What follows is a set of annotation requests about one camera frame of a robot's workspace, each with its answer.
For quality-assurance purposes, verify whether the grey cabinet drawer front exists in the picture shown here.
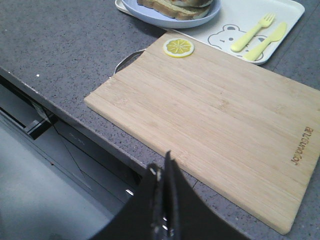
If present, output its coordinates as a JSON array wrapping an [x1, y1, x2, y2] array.
[[0, 78, 140, 240]]

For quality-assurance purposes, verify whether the white bear tray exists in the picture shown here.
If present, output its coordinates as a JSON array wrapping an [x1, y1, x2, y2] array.
[[114, 0, 306, 66]]

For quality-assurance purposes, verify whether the yellow lemon slice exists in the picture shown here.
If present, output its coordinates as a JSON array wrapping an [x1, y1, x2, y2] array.
[[162, 38, 195, 58]]

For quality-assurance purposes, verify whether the light blue plate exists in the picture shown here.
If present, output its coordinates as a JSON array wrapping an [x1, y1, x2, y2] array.
[[122, 0, 221, 29]]

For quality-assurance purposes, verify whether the wooden cutting board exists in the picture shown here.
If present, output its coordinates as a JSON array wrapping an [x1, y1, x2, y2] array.
[[84, 31, 320, 235]]

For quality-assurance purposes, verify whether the metal cutting board handle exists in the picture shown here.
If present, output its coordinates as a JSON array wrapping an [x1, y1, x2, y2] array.
[[113, 49, 146, 75]]

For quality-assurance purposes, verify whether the bread slice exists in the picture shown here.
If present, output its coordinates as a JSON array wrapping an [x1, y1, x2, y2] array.
[[136, 0, 212, 21], [169, 0, 213, 8]]

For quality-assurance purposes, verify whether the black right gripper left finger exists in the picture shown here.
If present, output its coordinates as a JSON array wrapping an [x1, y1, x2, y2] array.
[[91, 164, 165, 240]]

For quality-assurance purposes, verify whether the yellow plastic fork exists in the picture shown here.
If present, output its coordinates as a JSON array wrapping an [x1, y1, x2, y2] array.
[[230, 13, 276, 53]]

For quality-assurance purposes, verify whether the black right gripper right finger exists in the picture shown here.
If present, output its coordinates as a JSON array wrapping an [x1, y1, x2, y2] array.
[[164, 151, 248, 240]]

